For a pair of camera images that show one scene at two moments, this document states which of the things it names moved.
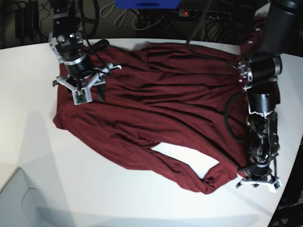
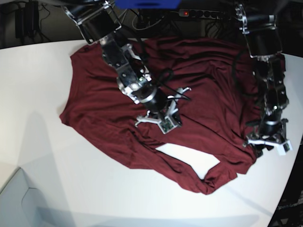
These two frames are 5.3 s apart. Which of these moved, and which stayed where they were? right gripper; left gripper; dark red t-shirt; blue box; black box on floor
Moved: right gripper; dark red t-shirt; left gripper
Stayed: black box on floor; blue box
